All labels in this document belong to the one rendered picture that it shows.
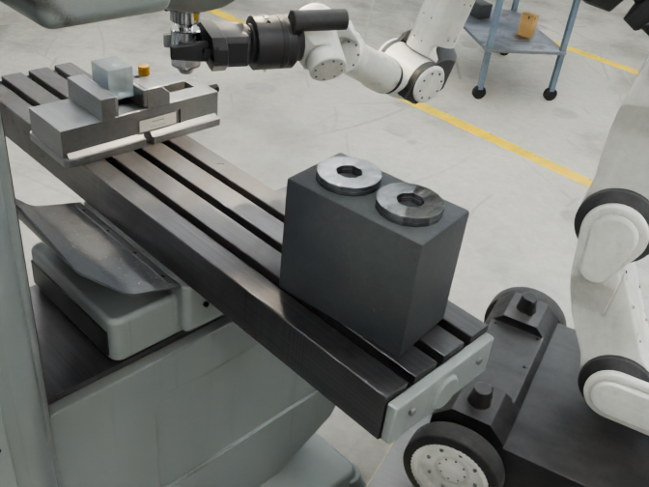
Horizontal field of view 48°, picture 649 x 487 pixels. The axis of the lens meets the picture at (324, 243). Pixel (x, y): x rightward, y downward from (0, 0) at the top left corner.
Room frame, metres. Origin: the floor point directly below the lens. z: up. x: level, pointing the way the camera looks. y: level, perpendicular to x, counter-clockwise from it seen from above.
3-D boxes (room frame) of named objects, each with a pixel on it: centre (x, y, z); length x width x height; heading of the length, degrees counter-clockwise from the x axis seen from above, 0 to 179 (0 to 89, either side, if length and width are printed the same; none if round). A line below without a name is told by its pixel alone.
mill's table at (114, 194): (1.15, 0.27, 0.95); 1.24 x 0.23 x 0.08; 49
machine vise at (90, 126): (1.32, 0.41, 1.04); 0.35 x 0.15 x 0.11; 138
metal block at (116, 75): (1.29, 0.43, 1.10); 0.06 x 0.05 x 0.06; 48
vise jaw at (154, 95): (1.33, 0.40, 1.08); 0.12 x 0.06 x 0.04; 48
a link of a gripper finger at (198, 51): (1.11, 0.25, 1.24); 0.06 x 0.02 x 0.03; 115
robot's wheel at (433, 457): (0.98, -0.31, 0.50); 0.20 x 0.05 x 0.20; 65
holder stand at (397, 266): (0.86, -0.06, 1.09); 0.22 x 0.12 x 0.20; 55
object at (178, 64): (1.14, 0.26, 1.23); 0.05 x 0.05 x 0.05
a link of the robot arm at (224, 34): (1.18, 0.18, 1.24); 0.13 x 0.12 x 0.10; 25
